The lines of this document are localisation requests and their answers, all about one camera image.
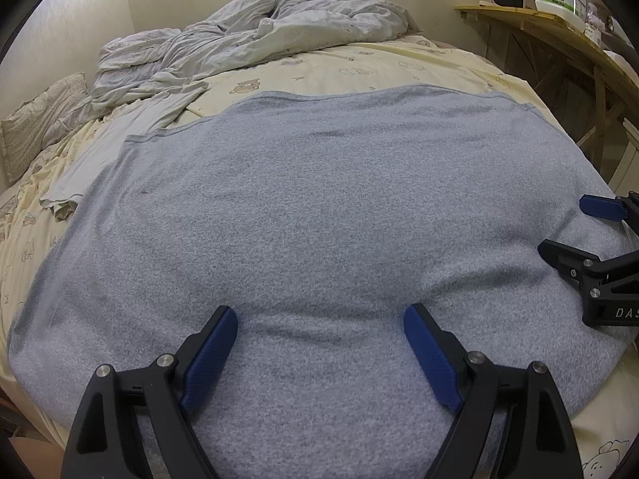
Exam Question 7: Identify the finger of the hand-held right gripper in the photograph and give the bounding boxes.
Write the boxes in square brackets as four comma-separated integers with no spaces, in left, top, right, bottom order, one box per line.
[579,194,639,235]
[538,238,639,293]

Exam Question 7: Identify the grey heathered top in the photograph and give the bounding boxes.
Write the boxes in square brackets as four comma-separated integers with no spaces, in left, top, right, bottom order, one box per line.
[7,82,636,479]

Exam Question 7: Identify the beige pillow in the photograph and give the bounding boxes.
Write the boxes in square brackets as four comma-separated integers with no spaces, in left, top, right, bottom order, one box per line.
[0,72,89,185]

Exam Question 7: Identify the grey white crumpled duvet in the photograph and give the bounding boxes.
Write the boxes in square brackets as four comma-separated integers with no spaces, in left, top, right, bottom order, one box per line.
[90,0,424,121]

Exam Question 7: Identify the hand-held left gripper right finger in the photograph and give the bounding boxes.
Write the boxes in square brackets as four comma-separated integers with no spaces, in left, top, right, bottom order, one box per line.
[402,302,585,479]

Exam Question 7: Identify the wooden desk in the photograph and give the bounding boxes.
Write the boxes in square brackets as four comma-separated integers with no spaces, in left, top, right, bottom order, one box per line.
[454,4,639,170]

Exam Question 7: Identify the cream bear print blanket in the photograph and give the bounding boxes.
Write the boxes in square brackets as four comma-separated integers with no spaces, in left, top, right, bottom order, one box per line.
[0,35,639,479]

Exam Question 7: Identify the white cabinet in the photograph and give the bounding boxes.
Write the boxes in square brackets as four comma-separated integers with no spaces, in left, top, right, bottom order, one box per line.
[611,117,639,198]

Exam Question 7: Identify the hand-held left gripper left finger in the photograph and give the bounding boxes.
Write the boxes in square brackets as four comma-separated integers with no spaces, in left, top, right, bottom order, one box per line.
[60,305,239,479]

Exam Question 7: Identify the white cartoon print T-shirt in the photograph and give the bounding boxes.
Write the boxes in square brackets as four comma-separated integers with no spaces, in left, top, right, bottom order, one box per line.
[39,82,210,210]

